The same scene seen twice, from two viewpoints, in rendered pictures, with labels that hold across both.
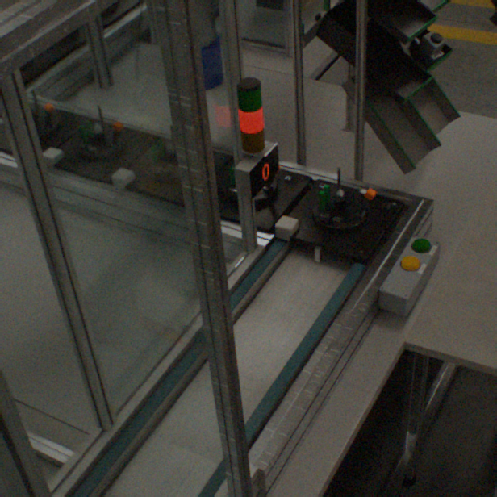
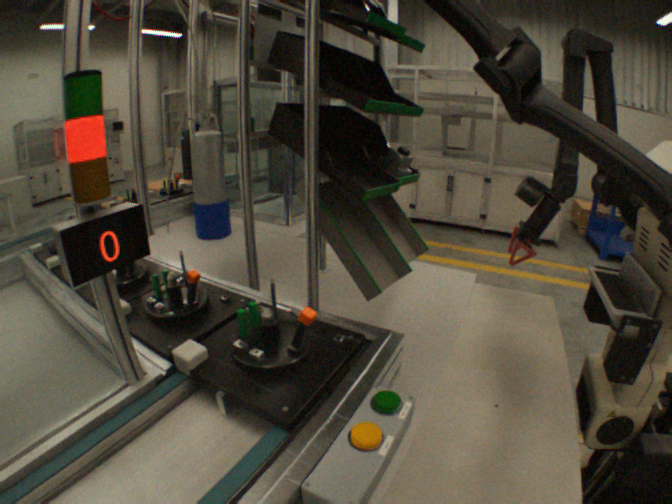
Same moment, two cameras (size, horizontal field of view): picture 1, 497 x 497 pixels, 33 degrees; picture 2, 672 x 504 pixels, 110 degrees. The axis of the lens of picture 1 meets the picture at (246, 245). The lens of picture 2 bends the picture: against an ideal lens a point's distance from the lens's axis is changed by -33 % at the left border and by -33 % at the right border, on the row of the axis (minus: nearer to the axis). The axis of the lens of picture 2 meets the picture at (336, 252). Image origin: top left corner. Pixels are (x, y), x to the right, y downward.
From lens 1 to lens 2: 1.48 m
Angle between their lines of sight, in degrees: 19
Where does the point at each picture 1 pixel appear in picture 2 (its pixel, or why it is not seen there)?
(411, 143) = (377, 266)
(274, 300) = (139, 465)
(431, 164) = (398, 302)
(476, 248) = (456, 396)
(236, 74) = (68, 59)
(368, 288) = (282, 480)
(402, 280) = (347, 469)
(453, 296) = (431, 475)
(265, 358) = not seen: outside the picture
